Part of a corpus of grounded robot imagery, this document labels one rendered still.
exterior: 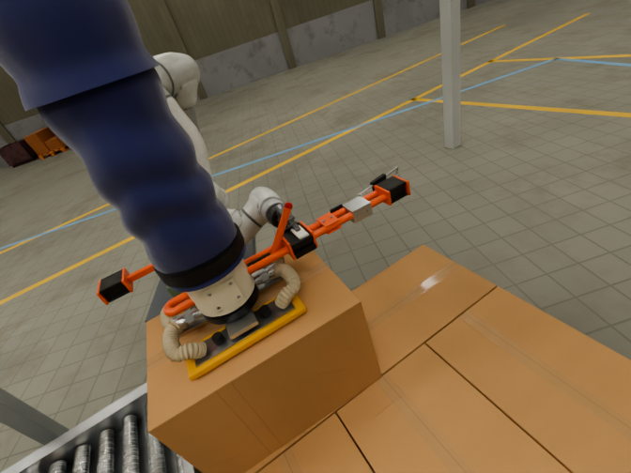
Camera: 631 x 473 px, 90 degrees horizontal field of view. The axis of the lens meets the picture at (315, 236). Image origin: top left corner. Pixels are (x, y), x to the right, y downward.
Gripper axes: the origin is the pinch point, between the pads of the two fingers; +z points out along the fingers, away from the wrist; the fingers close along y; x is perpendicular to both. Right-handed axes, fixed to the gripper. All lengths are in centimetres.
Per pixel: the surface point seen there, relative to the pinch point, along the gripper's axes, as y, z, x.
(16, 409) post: 37, -45, 118
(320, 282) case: 13.9, 5.2, 0.6
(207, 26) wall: -104, -1299, -279
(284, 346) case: 13.9, 18.9, 19.4
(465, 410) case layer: 54, 43, -18
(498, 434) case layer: 54, 52, -20
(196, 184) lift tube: -29.8, 6.1, 19.0
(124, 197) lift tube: -33.6, 6.9, 32.0
